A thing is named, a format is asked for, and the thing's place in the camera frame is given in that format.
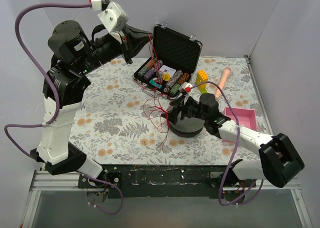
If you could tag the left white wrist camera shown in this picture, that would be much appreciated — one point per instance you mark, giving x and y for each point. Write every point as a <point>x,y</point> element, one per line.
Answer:
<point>112,16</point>

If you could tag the teal block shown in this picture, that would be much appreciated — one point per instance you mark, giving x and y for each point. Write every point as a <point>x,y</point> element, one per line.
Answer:
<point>153,83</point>

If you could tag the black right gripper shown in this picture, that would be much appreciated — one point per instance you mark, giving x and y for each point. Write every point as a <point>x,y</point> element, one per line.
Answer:
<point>182,111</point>

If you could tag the pink box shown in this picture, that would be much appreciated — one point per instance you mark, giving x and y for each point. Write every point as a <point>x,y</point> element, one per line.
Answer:
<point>246,117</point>

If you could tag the yellow toy block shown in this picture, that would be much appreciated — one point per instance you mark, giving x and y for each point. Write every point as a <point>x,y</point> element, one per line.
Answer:
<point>200,78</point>

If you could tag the yellow dealer button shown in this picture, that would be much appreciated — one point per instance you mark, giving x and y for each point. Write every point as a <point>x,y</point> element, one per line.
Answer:
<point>166,77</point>

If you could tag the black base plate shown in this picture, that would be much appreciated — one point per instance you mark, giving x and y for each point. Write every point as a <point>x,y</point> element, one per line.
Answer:
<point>137,181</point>

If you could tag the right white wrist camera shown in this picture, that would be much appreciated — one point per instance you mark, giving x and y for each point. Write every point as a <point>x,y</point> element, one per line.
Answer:
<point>185,88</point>

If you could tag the peach toy microphone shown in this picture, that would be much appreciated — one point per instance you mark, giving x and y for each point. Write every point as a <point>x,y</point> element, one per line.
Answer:
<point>224,77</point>

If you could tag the black poker chip case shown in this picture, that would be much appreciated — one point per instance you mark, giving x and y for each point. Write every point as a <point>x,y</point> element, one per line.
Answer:
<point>174,50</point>

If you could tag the green toy brick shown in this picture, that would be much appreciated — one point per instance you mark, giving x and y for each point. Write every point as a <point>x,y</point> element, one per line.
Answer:
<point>203,91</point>

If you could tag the white card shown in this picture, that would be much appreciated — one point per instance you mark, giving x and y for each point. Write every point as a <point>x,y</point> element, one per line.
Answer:
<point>165,69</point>

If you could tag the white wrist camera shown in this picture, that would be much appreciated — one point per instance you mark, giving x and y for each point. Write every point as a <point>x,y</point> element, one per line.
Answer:
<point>112,16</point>
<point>185,88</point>

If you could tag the grey cable spool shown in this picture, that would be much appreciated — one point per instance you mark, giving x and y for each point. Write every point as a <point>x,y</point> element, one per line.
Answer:
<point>188,127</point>

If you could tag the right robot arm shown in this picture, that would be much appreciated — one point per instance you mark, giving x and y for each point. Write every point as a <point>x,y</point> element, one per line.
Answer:
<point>278,162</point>

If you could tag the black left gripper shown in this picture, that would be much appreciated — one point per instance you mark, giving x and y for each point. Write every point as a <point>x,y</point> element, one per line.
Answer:
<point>126,47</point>

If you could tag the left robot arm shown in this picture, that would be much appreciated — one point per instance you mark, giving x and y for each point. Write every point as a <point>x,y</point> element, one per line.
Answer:
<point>75,56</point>

